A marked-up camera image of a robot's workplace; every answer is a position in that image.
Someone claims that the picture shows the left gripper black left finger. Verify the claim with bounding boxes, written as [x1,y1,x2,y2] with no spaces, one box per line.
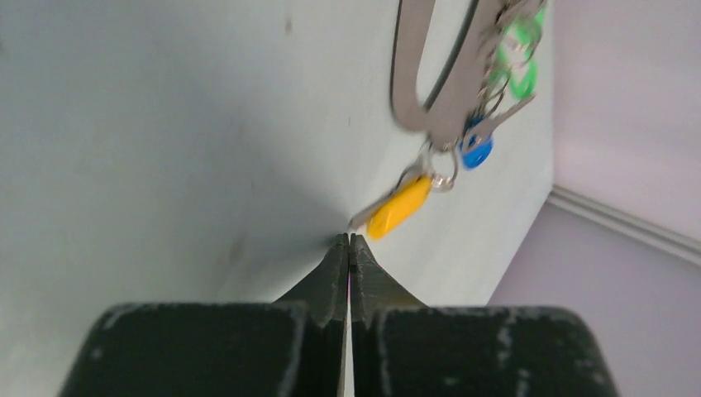
[60,234,349,396]

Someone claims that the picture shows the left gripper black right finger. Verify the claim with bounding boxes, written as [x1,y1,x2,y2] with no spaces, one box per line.
[349,235,619,396]

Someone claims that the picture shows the yellow key tag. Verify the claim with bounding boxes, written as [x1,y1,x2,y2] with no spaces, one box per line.
[366,176,432,240]

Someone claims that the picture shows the silver key with yellow tag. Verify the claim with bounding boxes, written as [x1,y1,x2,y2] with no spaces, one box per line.
[348,160,425,230]

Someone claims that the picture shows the blue key tag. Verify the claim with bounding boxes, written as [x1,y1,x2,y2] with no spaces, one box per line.
[458,117,494,170]

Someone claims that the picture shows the silver key with blue tag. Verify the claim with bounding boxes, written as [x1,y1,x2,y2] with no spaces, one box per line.
[460,93,536,154]

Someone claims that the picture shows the green key tag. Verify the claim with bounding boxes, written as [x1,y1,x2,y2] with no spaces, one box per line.
[502,7,545,58]
[488,45,538,99]

